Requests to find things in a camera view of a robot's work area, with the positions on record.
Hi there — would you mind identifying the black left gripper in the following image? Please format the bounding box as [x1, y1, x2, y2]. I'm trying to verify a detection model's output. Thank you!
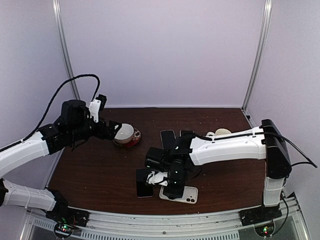
[68, 114, 122, 143]

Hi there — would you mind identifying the white phone case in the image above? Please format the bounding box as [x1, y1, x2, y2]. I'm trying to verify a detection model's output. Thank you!
[159, 186, 199, 205]

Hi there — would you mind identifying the clear phone case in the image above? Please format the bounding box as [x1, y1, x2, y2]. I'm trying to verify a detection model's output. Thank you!
[159, 129, 176, 152]

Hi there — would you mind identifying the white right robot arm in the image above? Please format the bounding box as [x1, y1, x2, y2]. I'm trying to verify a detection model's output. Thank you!
[160, 119, 292, 221]

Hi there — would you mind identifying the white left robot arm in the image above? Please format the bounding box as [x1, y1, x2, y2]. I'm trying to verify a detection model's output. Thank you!
[0, 99, 122, 222]

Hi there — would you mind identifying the white ceramic bowl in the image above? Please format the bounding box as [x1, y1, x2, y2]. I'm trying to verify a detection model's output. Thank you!
[114, 123, 135, 144]

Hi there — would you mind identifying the cream ceramic mug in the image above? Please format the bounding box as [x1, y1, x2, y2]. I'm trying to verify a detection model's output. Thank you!
[205, 128, 232, 137]

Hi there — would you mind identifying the right circuit board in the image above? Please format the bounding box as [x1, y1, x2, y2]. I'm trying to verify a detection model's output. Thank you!
[254, 223, 275, 238]

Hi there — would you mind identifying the circuit board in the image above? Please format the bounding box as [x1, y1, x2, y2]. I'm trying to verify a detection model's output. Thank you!
[53, 223, 74, 238]
[254, 223, 275, 238]

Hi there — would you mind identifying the left circuit board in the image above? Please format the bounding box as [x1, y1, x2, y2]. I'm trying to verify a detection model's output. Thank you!
[53, 223, 74, 238]

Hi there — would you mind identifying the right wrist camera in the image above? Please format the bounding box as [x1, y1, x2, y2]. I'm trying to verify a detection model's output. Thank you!
[146, 171, 168, 185]

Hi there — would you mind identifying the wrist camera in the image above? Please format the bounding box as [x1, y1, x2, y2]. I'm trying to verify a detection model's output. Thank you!
[88, 94, 107, 123]
[146, 171, 168, 185]

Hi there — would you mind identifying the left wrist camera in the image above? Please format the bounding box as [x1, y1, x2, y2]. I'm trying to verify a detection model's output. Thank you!
[88, 94, 107, 123]

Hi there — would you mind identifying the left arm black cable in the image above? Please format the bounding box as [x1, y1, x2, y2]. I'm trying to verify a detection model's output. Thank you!
[0, 73, 101, 151]

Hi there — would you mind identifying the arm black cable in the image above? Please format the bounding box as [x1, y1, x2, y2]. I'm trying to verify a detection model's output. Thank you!
[0, 73, 101, 151]
[192, 132, 318, 226]

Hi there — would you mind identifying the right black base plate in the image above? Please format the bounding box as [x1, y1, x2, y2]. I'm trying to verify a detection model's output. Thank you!
[239, 206, 282, 227]

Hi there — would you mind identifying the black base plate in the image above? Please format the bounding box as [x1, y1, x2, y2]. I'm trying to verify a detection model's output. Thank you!
[44, 208, 90, 227]
[239, 206, 282, 227]

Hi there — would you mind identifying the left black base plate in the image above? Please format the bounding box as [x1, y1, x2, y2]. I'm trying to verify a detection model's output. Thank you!
[44, 208, 90, 227]

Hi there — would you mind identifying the aluminium front rail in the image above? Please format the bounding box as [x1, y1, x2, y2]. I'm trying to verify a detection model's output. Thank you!
[24, 208, 305, 240]

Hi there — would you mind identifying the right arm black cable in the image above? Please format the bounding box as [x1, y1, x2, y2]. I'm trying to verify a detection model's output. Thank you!
[192, 132, 318, 226]

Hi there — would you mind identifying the left aluminium frame post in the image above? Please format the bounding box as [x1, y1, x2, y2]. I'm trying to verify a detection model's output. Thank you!
[51, 0, 84, 112]

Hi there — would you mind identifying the aluminium frame post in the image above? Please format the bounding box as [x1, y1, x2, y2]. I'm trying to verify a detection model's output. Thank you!
[51, 0, 84, 112]
[241, 0, 273, 112]

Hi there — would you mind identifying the right aluminium frame post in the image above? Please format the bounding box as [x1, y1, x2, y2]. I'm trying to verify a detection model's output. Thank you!
[241, 0, 273, 112]

